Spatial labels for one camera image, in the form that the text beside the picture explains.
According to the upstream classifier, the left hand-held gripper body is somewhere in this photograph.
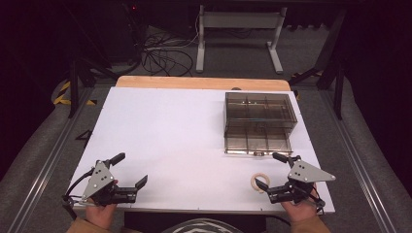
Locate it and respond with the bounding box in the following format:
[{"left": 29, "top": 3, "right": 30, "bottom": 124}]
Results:
[{"left": 79, "top": 158, "right": 140, "bottom": 207}]

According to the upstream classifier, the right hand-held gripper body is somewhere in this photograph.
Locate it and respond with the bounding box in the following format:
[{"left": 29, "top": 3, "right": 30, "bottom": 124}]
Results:
[{"left": 265, "top": 155, "right": 337, "bottom": 206}]

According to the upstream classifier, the beige tape roll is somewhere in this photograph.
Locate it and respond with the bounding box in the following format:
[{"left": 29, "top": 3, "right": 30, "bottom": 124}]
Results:
[{"left": 250, "top": 172, "right": 271, "bottom": 194}]

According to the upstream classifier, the person's left hand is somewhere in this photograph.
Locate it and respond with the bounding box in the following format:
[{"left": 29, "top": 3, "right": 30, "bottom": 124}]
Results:
[{"left": 86, "top": 203, "right": 120, "bottom": 231}]

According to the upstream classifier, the person's right hand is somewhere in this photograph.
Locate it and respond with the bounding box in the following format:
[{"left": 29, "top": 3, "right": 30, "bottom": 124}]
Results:
[{"left": 281, "top": 200, "right": 320, "bottom": 224}]

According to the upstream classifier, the clear brown drawer organizer box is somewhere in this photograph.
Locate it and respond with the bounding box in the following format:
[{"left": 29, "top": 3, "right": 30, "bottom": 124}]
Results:
[{"left": 223, "top": 91, "right": 298, "bottom": 157}]

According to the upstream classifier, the person's striped clothing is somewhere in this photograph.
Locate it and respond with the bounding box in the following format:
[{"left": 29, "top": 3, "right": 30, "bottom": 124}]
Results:
[{"left": 159, "top": 217, "right": 244, "bottom": 233}]

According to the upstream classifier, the black metal stand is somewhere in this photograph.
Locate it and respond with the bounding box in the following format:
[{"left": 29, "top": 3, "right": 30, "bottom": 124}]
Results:
[
  {"left": 288, "top": 9, "right": 346, "bottom": 120},
  {"left": 66, "top": 57, "right": 120, "bottom": 119}
]

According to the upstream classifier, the yellow black hazard tape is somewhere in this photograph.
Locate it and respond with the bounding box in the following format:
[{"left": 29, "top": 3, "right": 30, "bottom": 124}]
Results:
[{"left": 52, "top": 81, "right": 98, "bottom": 106}]

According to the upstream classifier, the white metal stand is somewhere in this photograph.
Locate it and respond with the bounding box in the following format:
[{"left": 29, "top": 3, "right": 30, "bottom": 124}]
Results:
[{"left": 194, "top": 4, "right": 289, "bottom": 75}]

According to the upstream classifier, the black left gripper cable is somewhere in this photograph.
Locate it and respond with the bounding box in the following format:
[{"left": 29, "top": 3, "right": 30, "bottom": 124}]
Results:
[{"left": 61, "top": 168, "right": 96, "bottom": 221}]

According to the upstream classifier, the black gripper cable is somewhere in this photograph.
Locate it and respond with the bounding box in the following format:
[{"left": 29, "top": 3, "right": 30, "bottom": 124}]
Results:
[
  {"left": 310, "top": 185, "right": 326, "bottom": 216},
  {"left": 61, "top": 168, "right": 96, "bottom": 221}
]

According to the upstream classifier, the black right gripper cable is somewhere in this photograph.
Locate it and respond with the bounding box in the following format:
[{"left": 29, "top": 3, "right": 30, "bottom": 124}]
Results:
[{"left": 310, "top": 185, "right": 326, "bottom": 216}]

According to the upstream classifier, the aluminium floor rail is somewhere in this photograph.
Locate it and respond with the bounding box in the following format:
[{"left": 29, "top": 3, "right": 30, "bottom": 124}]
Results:
[
  {"left": 319, "top": 90, "right": 399, "bottom": 233},
  {"left": 6, "top": 86, "right": 95, "bottom": 233}
]

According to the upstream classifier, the bundle of black floor cables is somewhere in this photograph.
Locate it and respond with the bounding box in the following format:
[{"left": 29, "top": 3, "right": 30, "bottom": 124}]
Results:
[{"left": 140, "top": 30, "right": 200, "bottom": 78}]

